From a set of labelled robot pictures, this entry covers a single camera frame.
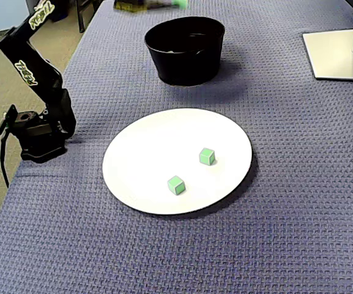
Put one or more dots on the blue bin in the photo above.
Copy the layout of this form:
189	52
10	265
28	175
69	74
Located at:
61	9

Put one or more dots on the white monitor stand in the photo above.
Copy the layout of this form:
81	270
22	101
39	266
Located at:
332	55

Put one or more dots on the white round plate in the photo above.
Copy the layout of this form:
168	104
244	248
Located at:
219	190

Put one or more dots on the blue waffle cloth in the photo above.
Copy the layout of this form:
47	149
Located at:
286	245

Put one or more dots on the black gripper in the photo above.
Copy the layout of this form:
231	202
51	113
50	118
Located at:
152	4

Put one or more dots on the dark chair frame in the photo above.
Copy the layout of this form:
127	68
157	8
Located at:
81	15

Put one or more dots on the black bucket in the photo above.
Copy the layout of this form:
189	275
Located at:
188	67

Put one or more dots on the black robot arm with stickers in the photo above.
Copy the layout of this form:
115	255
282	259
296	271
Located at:
47	131

